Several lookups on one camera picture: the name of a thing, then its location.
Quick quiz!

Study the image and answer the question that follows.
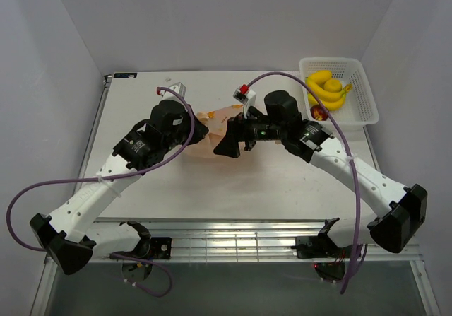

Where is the red fake apple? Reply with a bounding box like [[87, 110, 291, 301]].
[[310, 105, 328, 121]]

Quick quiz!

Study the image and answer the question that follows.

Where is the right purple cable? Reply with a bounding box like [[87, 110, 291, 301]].
[[246, 71, 368, 295]]

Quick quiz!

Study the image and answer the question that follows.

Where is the yellow fake banana bunch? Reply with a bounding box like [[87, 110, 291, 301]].
[[306, 70, 352, 111]]

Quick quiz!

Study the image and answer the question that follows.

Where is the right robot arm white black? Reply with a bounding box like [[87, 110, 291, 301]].
[[214, 86, 427, 257]]

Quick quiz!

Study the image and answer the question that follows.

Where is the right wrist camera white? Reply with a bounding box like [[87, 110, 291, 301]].
[[233, 84, 256, 118]]

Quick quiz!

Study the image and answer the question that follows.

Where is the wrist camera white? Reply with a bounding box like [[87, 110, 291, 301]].
[[233, 84, 256, 118], [156, 82, 186, 99]]

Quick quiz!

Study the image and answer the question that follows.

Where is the aluminium rail frame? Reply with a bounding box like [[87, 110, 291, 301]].
[[95, 218, 421, 264]]

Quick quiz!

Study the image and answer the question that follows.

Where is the blue label sticker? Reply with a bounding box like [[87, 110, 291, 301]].
[[113, 72, 138, 78]]

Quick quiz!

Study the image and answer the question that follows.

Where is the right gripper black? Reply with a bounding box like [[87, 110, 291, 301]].
[[213, 106, 285, 158]]

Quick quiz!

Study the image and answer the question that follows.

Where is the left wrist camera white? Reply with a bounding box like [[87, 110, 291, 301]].
[[156, 82, 186, 99]]

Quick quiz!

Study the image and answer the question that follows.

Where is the yellow fake lemon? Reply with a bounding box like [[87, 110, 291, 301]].
[[323, 78, 343, 93]]

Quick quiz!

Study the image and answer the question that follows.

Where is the orange plastic banana-print bag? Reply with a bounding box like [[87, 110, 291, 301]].
[[183, 105, 242, 158]]

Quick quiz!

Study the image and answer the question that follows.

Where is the white plastic basket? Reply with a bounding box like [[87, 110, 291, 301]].
[[299, 57, 379, 130]]

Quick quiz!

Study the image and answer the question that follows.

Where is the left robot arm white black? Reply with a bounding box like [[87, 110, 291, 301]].
[[30, 100, 208, 275]]

